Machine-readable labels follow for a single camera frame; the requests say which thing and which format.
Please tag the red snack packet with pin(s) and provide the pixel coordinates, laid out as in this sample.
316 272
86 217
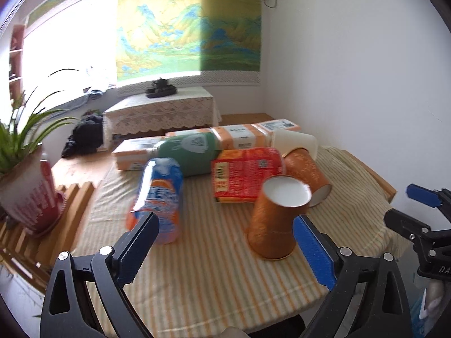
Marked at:
246 174

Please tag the white paper cup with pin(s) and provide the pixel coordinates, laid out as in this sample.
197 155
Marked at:
292 140

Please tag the red white bookshelf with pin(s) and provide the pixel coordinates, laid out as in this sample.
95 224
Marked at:
16 60

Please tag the lace-covered low table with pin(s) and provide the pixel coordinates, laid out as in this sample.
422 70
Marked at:
162 112

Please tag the black bag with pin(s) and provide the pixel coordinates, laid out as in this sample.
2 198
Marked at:
82 135

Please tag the green potted plant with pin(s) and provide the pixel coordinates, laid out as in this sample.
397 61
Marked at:
17 137

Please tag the orange paper cup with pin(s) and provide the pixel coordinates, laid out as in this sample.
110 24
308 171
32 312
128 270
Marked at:
273 225
308 172

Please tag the green packet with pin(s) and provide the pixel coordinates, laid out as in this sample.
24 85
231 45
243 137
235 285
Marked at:
190 153

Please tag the landscape wall hanging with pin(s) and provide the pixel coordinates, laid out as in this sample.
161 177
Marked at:
190 24

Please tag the orange tissue pack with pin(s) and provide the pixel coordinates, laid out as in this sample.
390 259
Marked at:
134 153
236 135
278 126

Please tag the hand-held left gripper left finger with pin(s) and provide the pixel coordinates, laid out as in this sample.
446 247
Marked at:
135 253

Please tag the wooden slatted rack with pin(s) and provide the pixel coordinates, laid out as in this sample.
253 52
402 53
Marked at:
42 236

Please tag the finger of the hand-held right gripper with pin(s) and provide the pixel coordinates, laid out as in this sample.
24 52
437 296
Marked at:
405 223
422 195

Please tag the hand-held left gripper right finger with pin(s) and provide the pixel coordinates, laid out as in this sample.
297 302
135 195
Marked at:
315 253

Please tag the red flower pot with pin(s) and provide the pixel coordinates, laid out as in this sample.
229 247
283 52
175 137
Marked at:
30 197

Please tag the dark tea set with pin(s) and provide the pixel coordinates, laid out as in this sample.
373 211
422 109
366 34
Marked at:
161 88

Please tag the blue and orange snack bag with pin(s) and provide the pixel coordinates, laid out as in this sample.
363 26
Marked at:
160 197

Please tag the striped tablecloth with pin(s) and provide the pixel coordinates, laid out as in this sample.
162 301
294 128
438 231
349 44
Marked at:
218 274

